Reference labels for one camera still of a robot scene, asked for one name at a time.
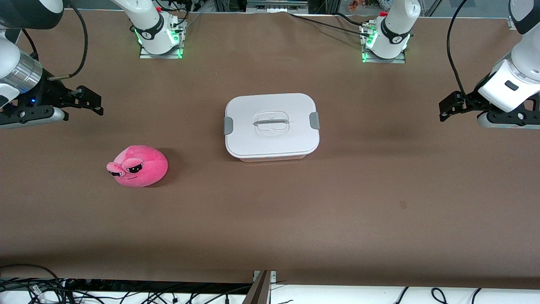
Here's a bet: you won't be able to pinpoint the pink plush toy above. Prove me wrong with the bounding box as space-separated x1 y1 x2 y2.
106 145 168 187

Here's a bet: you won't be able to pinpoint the white box lid grey latches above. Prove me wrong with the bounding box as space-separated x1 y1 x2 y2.
223 93 320 158

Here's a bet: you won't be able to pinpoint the translucent pink plastic box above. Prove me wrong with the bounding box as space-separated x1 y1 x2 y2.
238 153 308 163

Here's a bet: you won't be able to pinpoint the paper table cover sheet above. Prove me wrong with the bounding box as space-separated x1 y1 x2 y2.
0 9 540 290

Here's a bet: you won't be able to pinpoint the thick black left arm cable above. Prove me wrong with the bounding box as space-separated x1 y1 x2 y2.
446 0 470 97

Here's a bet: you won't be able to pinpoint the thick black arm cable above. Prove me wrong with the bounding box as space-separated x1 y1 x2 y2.
49 0 89 81
446 0 470 97

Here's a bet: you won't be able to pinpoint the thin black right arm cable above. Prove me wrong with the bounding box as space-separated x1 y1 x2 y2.
21 29 39 60

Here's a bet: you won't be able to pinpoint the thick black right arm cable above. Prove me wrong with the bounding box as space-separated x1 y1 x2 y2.
49 0 89 81

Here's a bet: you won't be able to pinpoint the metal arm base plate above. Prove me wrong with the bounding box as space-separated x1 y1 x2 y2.
139 19 184 60
361 23 407 64

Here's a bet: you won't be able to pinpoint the black base cable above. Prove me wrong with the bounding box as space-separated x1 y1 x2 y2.
289 13 373 37
332 12 368 27

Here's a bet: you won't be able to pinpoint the black looped cable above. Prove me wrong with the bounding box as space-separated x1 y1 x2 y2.
0 264 65 298

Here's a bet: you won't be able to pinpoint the grey network switch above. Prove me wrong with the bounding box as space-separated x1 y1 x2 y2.
246 0 309 14

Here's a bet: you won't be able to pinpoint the small metal bracket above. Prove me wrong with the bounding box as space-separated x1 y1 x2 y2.
253 270 277 293

